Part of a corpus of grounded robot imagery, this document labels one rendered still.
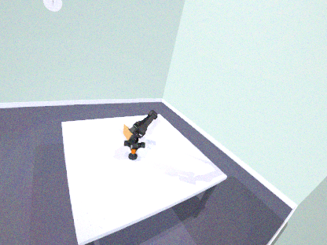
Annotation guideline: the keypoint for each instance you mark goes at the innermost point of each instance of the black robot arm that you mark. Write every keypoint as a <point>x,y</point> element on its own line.
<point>142,126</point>

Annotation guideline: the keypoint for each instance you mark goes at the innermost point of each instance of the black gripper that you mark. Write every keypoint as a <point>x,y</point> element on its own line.
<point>127,144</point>

